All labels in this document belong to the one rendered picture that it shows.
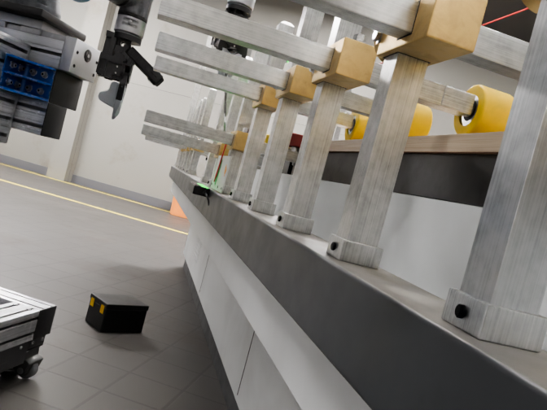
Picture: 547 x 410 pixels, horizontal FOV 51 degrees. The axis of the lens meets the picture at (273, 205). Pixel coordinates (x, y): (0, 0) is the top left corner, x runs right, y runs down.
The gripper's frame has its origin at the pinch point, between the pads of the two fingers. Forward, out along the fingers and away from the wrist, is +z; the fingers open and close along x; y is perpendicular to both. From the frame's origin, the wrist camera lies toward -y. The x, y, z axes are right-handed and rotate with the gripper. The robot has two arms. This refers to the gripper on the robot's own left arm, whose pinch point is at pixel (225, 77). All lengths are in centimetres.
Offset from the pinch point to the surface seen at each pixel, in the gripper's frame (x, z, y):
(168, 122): 13.9, 16.4, -3.5
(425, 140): 0, 12, -78
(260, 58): -5.5, -7.3, -6.6
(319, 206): -17.4, 27.3, -33.6
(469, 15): 30, 6, -108
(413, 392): 40, 35, -121
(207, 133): 4.3, 16.4, -7.0
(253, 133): 3.7, 14.8, -29.8
